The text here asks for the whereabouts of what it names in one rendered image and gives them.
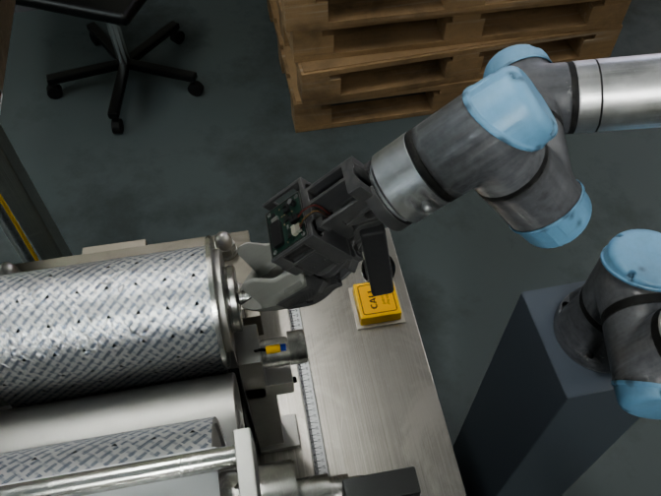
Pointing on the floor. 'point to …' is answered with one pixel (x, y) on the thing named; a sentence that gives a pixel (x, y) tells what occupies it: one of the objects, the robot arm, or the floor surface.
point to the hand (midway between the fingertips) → (256, 295)
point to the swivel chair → (96, 10)
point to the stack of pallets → (419, 49)
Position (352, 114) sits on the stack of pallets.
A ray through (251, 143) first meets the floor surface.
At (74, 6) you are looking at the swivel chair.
